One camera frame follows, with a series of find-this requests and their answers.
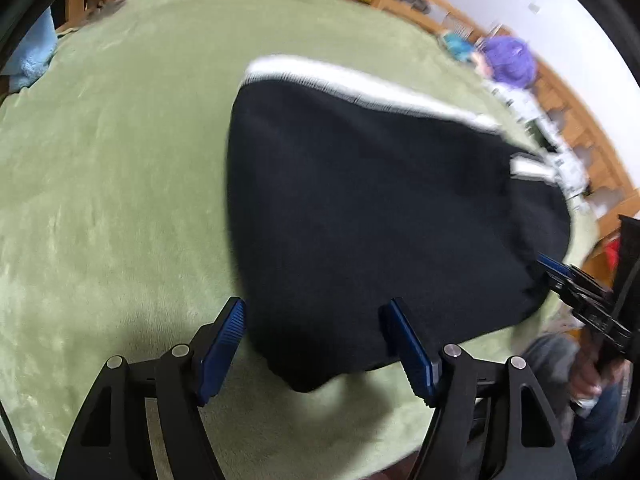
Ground person's blue jeans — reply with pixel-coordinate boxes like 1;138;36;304
520;335;640;480

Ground person's right hand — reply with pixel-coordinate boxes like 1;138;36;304
570;347;620;411

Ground purple plush toy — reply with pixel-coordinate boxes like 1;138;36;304
482;35;539;86

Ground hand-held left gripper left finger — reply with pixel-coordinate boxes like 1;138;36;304
55;297;247;480

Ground light blue fleece towel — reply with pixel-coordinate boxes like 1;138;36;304
7;7;58;93

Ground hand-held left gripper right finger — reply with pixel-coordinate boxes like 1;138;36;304
379;298;576;480

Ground black pants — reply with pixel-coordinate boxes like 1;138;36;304
226;55;573;393

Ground green fleece blanket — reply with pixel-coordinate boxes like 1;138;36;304
0;0;601;480

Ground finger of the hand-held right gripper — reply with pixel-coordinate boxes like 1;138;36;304
537;254;615;298
549;280;632;347

